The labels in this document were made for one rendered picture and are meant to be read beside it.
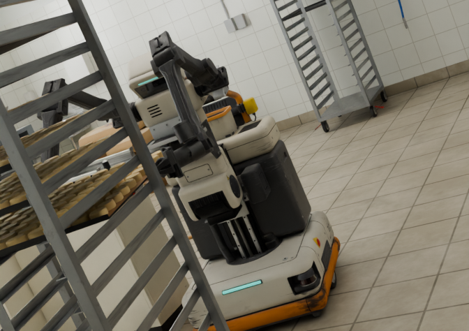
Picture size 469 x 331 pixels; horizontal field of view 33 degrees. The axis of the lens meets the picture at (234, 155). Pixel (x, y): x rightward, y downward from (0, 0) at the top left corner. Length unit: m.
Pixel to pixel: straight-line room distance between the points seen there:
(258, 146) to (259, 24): 4.23
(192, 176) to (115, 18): 5.17
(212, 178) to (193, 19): 4.75
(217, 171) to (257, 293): 0.55
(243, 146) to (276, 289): 0.65
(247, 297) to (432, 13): 4.31
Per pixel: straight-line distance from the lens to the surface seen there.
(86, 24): 2.32
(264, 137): 3.49
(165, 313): 3.92
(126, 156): 3.93
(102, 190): 2.10
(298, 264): 3.32
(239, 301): 3.43
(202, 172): 3.32
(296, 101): 7.71
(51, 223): 1.81
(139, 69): 3.24
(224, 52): 7.87
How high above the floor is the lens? 1.37
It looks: 10 degrees down
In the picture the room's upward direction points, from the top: 23 degrees counter-clockwise
